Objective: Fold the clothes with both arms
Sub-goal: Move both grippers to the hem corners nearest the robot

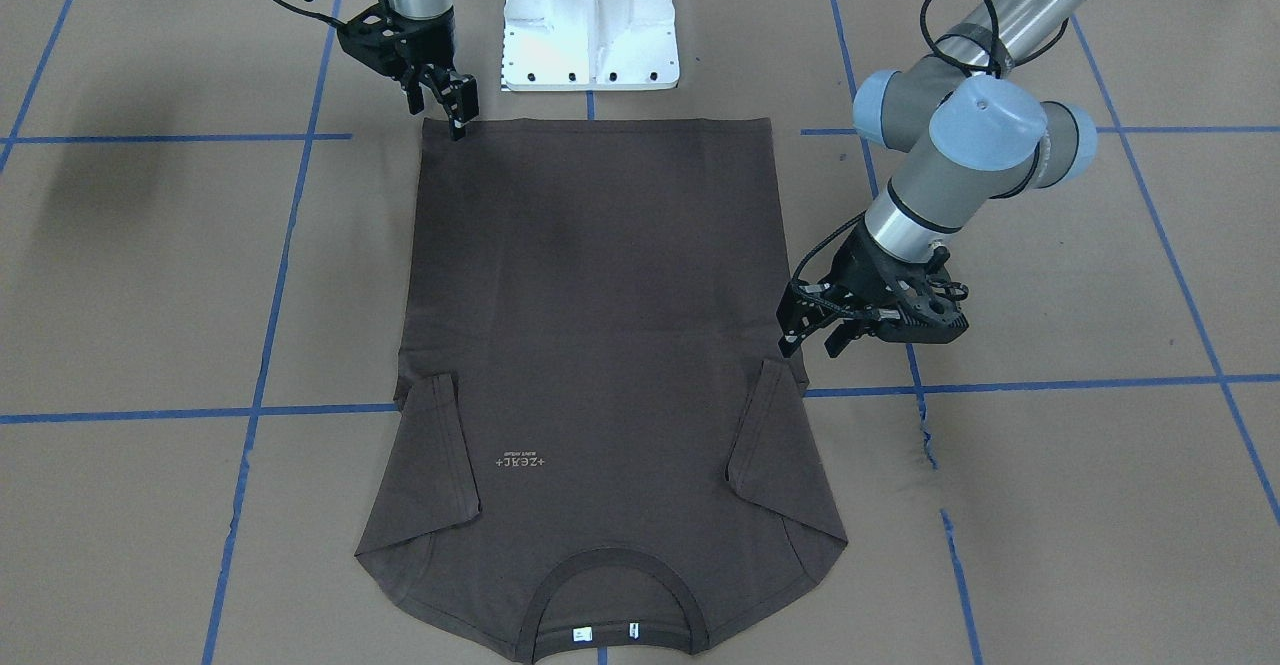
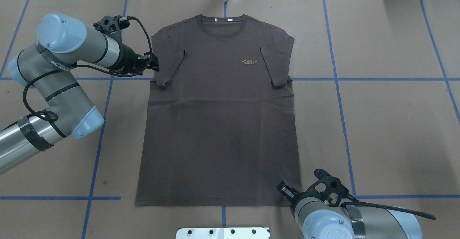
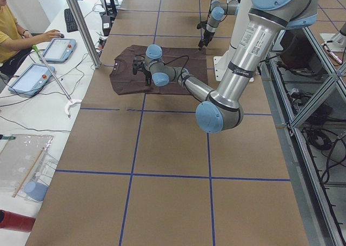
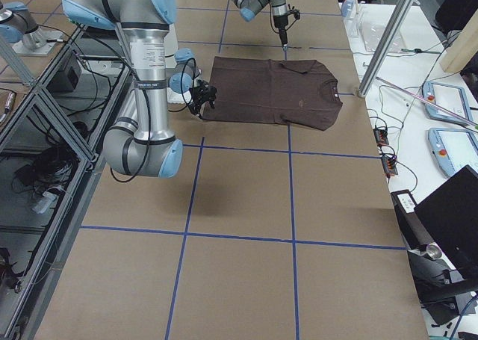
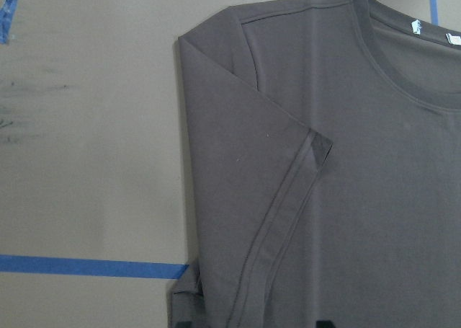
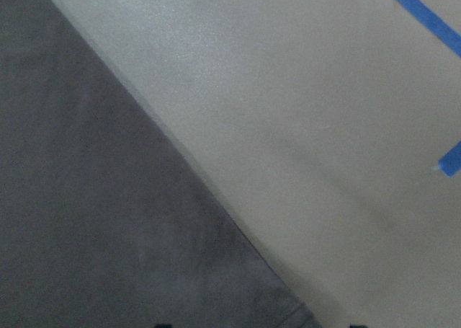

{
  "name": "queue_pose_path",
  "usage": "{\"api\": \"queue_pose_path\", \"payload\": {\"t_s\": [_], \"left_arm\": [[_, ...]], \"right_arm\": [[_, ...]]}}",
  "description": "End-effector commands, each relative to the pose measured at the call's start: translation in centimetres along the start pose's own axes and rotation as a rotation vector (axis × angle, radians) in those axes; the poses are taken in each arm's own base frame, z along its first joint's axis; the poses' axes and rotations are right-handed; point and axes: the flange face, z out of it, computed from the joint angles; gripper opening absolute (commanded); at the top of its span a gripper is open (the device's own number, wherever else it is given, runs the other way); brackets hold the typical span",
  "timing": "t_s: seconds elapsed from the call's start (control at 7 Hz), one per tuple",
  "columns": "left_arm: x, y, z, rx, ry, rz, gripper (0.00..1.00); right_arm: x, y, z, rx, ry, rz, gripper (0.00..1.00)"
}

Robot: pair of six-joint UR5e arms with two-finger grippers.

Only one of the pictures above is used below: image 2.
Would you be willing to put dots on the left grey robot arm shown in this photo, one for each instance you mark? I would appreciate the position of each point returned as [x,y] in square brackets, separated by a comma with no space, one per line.
[57,105]

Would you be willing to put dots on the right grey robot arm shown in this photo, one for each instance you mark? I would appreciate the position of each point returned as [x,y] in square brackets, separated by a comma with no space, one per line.
[327,210]

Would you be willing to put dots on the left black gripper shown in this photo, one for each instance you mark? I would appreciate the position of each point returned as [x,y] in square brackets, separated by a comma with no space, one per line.
[127,57]

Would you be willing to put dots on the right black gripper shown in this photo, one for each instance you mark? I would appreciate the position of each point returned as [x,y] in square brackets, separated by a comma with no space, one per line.
[286,190]

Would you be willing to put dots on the dark brown t-shirt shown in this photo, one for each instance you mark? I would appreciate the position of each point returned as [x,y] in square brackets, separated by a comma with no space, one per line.
[220,127]

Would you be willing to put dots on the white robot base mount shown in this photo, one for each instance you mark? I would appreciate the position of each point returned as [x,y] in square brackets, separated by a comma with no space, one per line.
[224,233]

